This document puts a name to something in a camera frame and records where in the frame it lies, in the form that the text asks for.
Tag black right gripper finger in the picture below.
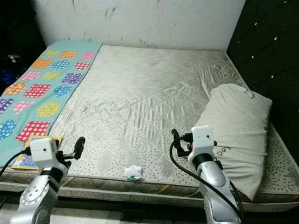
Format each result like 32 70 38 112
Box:
171 129 183 154

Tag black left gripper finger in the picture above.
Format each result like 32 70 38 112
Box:
73 136 85 160

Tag colourful children's board book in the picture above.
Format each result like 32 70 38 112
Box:
12 135 64 171

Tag white handwritten paper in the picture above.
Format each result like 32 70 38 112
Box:
124 165 144 181

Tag cream white pillow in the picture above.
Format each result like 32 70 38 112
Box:
189 84 273 201

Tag teal blanket with dotted patches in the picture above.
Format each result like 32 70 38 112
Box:
0 41 103 166

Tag grey quilted mattress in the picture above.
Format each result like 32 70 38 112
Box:
0 44 299 206

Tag black tufted headboard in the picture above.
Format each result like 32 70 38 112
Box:
227 0 299 154

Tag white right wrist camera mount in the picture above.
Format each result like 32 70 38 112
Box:
192 125 216 157

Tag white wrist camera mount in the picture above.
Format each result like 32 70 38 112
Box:
29 138 59 168
192 125 216 157

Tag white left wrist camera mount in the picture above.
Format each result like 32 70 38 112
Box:
29 138 59 168

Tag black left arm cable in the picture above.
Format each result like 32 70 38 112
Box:
0 148 32 224

